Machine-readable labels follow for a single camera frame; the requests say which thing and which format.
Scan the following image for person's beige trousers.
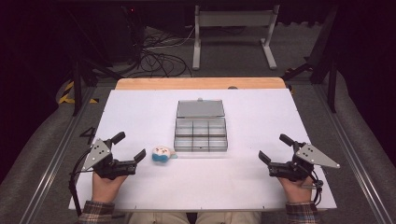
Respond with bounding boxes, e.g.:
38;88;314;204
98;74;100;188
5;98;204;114
127;211;262;224

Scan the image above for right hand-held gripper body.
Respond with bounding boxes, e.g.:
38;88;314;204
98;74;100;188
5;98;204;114
267;141;341;183

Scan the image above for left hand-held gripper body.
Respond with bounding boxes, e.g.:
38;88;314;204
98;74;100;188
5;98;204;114
81;138;138;180

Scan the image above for white metal stand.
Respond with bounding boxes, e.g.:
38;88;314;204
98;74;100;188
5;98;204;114
191;4;280;71

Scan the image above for small white and blue plush toy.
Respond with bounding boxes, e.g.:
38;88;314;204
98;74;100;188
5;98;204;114
151;146;178;163

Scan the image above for wooden table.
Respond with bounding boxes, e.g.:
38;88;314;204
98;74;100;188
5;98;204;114
115;77;288;91

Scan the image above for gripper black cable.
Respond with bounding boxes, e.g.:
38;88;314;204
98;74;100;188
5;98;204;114
68;147;94;217
300;166;329;207

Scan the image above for tangle of black floor cables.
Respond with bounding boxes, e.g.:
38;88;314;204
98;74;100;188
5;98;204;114
111;26;195;78

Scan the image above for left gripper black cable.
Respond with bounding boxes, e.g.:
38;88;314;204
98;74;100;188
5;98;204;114
68;147;94;217

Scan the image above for person's left hand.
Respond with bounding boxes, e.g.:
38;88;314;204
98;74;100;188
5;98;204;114
91;172;129;204

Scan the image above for black metal stand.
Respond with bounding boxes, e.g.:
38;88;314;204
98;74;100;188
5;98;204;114
279;4;342;115
64;6;125;118

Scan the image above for white board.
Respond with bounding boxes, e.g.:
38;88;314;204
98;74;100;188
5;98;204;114
67;88;338;213

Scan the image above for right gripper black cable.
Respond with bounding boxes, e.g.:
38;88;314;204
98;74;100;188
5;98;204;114
300;166;329;207

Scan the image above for clear plastic compartment box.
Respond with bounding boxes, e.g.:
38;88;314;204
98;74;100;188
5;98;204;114
173;97;229;153

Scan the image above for yellow and black floor tape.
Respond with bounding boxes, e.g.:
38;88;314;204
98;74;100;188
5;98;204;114
58;80;100;105

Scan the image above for person's right hand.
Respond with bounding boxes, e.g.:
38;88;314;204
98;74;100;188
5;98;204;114
277;175;315;204

